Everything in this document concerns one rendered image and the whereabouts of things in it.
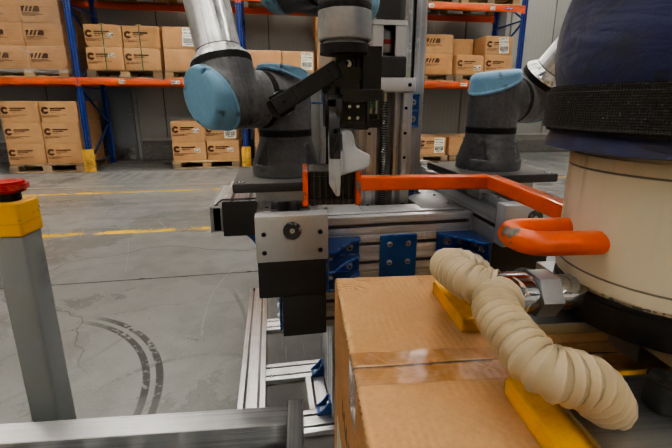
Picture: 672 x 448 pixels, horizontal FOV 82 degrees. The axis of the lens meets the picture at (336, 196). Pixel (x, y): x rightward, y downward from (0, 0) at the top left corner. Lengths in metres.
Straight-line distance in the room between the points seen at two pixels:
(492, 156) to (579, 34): 0.58
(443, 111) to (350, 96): 9.11
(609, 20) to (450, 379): 0.33
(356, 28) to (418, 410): 0.45
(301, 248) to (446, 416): 0.45
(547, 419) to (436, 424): 0.08
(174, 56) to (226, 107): 6.96
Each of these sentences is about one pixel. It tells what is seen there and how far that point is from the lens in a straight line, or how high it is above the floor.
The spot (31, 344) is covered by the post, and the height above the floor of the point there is 0.68.
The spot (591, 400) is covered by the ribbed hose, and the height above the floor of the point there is 1.00.
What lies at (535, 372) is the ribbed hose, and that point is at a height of 1.01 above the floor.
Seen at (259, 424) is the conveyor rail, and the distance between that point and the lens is 0.87.
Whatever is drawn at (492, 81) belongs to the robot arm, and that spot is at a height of 1.24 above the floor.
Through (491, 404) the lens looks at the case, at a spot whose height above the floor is 0.95.
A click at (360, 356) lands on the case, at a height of 0.95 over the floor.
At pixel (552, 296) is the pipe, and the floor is 1.02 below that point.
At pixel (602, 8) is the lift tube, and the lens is 0.40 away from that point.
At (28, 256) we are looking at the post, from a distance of 1.03.
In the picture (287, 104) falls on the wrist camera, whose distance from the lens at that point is 0.56.
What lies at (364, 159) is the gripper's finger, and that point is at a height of 1.12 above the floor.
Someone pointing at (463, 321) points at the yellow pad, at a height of 0.96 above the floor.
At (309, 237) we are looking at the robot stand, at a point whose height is 0.95.
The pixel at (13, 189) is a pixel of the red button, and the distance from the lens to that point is 1.00.
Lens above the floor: 1.19
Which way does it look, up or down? 14 degrees down
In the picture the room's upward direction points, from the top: straight up
